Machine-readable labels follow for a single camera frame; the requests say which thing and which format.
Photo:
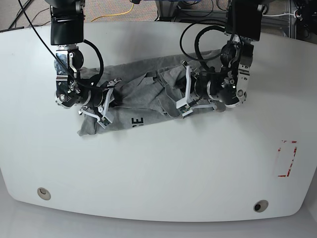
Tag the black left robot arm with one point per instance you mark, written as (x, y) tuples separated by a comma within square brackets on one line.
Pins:
[(225, 76)]

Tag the right table grommet hole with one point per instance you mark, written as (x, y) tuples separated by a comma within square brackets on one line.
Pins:
[(260, 206)]

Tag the grey t-shirt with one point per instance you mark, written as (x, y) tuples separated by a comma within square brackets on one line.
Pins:
[(148, 93)]

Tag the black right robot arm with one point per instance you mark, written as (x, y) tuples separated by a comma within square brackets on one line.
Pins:
[(67, 31)]

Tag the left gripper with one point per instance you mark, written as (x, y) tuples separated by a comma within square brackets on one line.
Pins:
[(193, 87)]

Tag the left table grommet hole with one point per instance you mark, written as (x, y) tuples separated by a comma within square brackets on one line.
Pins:
[(43, 193)]

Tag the aluminium frame structure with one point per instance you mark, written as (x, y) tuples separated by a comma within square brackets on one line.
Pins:
[(169, 10)]

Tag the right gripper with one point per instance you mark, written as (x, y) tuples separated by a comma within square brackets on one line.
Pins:
[(97, 103)]

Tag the red tape rectangle marking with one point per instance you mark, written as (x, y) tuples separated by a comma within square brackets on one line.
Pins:
[(285, 158)]

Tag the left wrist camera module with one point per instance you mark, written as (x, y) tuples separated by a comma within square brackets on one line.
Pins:
[(184, 107)]

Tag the table grommet hole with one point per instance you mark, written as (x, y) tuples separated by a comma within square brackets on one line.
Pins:
[(43, 193), (260, 206)]

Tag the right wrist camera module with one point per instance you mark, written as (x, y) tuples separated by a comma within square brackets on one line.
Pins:
[(105, 121)]

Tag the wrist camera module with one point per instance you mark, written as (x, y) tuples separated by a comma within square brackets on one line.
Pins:
[(184, 107), (105, 121)]

